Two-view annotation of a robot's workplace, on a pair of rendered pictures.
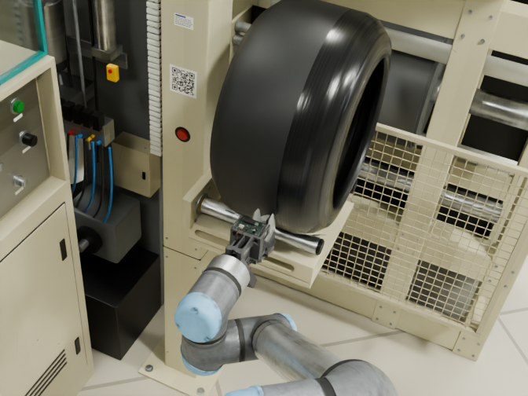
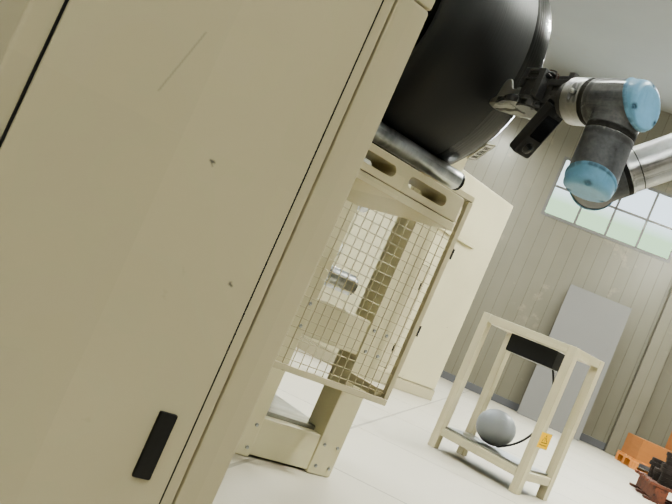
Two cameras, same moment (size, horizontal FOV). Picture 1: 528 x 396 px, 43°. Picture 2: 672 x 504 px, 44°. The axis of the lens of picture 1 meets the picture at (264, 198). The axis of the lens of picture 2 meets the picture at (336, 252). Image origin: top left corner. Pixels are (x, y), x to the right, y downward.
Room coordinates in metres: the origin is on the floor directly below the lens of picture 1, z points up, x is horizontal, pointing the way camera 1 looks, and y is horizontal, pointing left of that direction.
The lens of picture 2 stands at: (0.34, 1.49, 0.55)
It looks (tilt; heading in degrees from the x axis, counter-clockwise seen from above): 3 degrees up; 305
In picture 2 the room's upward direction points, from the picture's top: 24 degrees clockwise
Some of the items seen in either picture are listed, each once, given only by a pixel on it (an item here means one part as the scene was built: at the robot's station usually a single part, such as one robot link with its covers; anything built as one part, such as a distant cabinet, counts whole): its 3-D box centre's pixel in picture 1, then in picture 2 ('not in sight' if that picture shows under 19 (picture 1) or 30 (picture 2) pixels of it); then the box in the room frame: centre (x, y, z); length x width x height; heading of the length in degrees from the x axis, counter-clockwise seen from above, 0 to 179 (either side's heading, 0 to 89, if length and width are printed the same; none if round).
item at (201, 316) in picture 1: (207, 306); (619, 105); (0.87, 0.09, 1.07); 0.12 x 0.09 x 0.10; 160
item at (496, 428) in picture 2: not in sight; (514, 404); (1.89, -2.91, 0.40); 0.60 x 0.35 x 0.80; 170
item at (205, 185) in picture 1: (221, 174); not in sight; (1.50, 0.13, 0.90); 0.40 x 0.03 x 0.10; 160
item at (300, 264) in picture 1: (255, 241); (392, 176); (1.31, 0.01, 0.83); 0.36 x 0.09 x 0.06; 70
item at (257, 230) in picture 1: (243, 249); (549, 96); (1.03, 0.03, 1.08); 0.12 x 0.08 x 0.09; 160
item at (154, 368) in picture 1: (188, 358); not in sight; (1.50, 0.21, 0.01); 0.27 x 0.27 x 0.02; 70
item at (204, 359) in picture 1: (208, 342); (597, 163); (0.87, 0.08, 0.96); 0.12 x 0.09 x 0.12; 107
